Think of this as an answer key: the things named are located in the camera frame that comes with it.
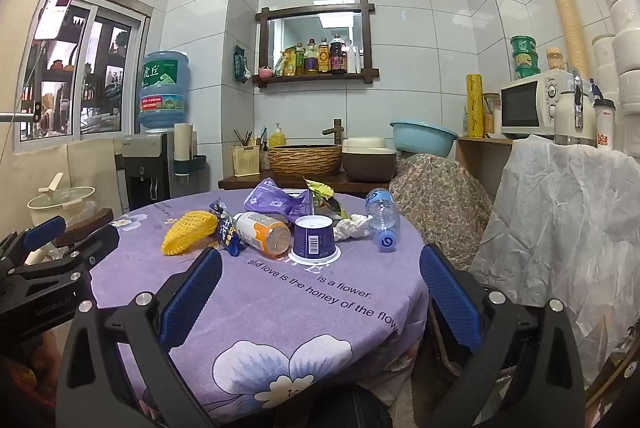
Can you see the smartphone on mount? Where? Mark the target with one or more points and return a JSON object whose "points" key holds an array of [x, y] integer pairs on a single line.
{"points": [[55, 13]]}

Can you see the woven basket sink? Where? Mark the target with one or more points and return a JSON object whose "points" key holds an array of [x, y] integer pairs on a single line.
{"points": [[305, 161]]}

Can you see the white tissue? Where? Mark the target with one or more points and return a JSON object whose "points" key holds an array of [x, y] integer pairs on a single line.
{"points": [[352, 227]]}

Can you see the dark blue snack wrapper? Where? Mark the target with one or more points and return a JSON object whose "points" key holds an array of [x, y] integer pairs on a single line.
{"points": [[227, 233]]}

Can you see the yellow packet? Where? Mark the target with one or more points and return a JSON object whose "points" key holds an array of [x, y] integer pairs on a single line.
{"points": [[289, 64]]}

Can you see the purple label bottle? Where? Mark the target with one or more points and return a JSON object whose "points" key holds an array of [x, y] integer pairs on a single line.
{"points": [[311, 58]]}

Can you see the clear plastic water bottle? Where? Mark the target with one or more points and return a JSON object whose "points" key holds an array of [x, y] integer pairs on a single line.
{"points": [[382, 218]]}

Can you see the wooden counter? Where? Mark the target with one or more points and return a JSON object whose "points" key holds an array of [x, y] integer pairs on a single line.
{"points": [[240, 182]]}

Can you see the paper cup holder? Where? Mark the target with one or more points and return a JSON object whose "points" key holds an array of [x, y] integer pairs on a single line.
{"points": [[186, 148]]}

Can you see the purple floral tablecloth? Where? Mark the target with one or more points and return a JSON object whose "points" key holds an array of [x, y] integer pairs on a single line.
{"points": [[300, 333]]}

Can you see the green hanging packet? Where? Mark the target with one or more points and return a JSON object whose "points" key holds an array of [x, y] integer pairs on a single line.
{"points": [[241, 66]]}

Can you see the wooden cabinet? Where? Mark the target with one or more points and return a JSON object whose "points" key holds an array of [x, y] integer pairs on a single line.
{"points": [[480, 158]]}

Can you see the small pink bowl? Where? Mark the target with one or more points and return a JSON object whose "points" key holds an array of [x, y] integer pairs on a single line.
{"points": [[265, 72]]}

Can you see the bamboo faucet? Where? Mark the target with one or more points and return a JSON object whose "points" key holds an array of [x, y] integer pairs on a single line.
{"points": [[336, 131]]}

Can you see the green bottle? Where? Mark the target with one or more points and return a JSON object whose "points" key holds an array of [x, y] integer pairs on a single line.
{"points": [[300, 61]]}

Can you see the white crinkled cloth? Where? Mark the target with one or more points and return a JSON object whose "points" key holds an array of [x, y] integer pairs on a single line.
{"points": [[560, 228]]}

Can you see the white thermos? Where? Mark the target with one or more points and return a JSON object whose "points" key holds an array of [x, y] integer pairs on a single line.
{"points": [[567, 118]]}

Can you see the cream pot with spoon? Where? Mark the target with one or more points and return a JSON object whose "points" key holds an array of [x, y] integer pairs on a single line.
{"points": [[60, 203]]}

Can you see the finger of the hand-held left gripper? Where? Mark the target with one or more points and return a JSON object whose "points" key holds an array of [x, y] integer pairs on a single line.
{"points": [[95, 240], [45, 228]]}

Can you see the stack of yellow paper cups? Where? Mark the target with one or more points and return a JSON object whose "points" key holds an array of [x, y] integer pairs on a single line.
{"points": [[567, 13]]}

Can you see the yellow foam fruit net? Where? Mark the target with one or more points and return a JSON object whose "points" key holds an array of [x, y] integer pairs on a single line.
{"points": [[190, 233]]}

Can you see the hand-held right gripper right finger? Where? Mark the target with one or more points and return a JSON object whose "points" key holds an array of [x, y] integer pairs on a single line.
{"points": [[450, 298]]}

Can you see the blue water jug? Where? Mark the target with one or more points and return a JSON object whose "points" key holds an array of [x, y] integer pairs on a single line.
{"points": [[162, 93]]}

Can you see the cream chopstick holder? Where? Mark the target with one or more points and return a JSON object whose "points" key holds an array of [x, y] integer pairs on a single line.
{"points": [[245, 161]]}

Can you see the green yellow snack bag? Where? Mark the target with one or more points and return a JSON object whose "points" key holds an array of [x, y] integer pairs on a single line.
{"points": [[325, 198]]}

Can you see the glass jar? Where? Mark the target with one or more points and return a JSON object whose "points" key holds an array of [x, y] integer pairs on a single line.
{"points": [[491, 113]]}

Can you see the white bottle with orange label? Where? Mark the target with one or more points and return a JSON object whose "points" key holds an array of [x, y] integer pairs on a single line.
{"points": [[260, 228]]}

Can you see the white microwave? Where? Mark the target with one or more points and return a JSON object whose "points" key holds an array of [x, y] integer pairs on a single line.
{"points": [[520, 106]]}

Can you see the yellow soap bottle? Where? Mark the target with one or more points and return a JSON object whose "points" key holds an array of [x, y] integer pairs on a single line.
{"points": [[276, 138]]}

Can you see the red print tumbler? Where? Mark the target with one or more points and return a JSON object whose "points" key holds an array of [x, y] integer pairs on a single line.
{"points": [[604, 128]]}

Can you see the brown pot with cream lid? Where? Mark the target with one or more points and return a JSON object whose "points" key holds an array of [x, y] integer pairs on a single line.
{"points": [[367, 161]]}

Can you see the floral cloth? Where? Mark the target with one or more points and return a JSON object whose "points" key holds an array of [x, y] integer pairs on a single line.
{"points": [[440, 203]]}

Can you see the yellow label bottle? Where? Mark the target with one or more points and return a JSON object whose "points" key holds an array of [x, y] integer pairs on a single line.
{"points": [[324, 58]]}

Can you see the purple plastic bag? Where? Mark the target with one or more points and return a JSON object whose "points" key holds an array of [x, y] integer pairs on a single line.
{"points": [[275, 200]]}

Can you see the yellow wrap roll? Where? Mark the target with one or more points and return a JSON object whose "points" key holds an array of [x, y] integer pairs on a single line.
{"points": [[475, 106]]}

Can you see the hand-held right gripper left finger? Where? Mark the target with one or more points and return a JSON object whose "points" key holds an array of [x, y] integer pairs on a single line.
{"points": [[192, 293]]}

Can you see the blue plastic basin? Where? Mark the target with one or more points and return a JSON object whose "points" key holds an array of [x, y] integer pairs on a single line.
{"points": [[422, 138]]}

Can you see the jar with yellow lid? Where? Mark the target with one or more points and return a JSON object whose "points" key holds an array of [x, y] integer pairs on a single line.
{"points": [[555, 58]]}

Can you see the grey water dispenser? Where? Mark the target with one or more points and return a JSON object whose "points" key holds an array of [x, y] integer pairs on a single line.
{"points": [[145, 168]]}

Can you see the dark sauce bottle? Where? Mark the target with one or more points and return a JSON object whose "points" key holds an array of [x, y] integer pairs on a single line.
{"points": [[338, 56]]}

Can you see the blue yogurt cup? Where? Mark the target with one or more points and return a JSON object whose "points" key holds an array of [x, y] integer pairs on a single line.
{"points": [[312, 240]]}

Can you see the window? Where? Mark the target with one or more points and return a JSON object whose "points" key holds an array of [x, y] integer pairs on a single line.
{"points": [[107, 73]]}

